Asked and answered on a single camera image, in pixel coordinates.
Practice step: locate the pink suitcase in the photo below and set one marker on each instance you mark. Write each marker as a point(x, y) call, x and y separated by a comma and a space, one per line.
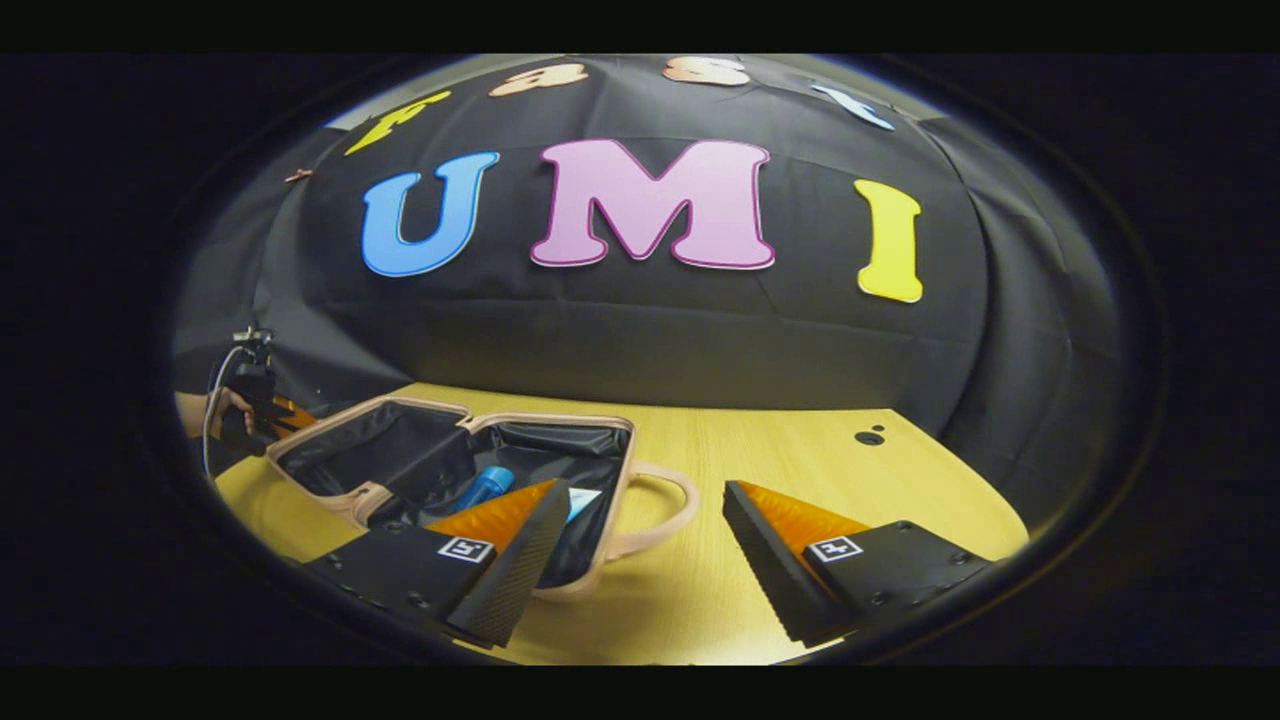
point(420, 450)

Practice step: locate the blue cap skin care bottle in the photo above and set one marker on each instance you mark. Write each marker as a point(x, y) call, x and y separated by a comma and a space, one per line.
point(485, 487)

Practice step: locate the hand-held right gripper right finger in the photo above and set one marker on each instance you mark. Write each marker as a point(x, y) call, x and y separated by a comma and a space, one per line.
point(770, 580)

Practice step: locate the black backdrop cloth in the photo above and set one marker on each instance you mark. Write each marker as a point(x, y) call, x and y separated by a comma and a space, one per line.
point(700, 330)

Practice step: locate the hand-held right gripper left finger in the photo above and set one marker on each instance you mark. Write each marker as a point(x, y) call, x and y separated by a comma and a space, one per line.
point(515, 570)

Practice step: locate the light blue skin care tube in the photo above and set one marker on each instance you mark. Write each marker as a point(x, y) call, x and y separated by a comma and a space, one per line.
point(583, 502)

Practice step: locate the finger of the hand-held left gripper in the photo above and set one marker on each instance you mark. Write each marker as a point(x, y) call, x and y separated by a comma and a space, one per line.
point(297, 415)

